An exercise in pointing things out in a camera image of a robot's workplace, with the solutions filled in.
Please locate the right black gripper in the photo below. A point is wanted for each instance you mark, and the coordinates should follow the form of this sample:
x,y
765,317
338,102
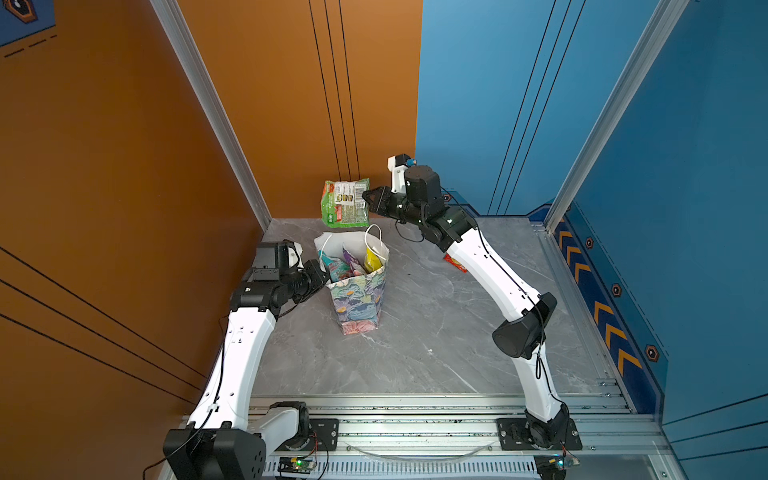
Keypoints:
x,y
382,205

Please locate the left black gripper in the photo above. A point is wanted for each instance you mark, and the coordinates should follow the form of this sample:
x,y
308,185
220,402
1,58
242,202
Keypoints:
x,y
314,272

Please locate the green white snack bag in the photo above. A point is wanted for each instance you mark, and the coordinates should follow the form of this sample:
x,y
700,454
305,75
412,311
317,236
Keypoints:
x,y
342,204

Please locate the floral paper gift bag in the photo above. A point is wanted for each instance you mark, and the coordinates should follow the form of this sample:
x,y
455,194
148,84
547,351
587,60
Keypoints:
x,y
357,300

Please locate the yellow green snack bag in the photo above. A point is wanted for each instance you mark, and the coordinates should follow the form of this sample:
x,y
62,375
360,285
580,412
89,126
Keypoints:
x,y
372,261

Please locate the teal snack bag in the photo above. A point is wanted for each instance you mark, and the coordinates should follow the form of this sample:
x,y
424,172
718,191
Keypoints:
x,y
337,268

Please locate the purple Fox's bag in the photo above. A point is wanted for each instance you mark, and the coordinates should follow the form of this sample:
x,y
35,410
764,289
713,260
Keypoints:
x,y
355,266

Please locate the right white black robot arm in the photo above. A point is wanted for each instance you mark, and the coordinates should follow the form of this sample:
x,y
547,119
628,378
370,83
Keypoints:
x,y
526,312

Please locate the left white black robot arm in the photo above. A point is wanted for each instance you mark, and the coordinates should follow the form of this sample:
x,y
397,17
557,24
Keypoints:
x,y
218,442

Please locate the small red snack packet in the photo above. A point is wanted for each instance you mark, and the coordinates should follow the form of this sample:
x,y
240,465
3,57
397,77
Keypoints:
x,y
454,263

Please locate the left circuit board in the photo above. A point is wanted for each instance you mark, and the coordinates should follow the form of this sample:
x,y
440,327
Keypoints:
x,y
296,467

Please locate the circuit board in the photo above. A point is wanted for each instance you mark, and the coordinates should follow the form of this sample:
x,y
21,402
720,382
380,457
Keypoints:
x,y
296,467
556,467

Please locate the right circuit board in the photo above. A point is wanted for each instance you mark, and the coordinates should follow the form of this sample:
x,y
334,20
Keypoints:
x,y
556,467

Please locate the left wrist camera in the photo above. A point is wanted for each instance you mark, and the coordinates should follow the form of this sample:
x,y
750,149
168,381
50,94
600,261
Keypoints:
x,y
280,255

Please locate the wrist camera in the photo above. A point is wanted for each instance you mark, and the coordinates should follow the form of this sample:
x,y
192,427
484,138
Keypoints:
x,y
405,172
280,255

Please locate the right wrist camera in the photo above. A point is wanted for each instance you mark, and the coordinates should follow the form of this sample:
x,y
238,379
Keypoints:
x,y
405,172

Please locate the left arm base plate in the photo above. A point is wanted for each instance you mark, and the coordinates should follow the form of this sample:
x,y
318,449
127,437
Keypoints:
x,y
318,435

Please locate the aluminium rail frame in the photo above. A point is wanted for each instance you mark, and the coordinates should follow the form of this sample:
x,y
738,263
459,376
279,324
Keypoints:
x,y
480,436

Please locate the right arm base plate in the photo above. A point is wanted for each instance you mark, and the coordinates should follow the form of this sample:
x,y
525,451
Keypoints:
x,y
520,434

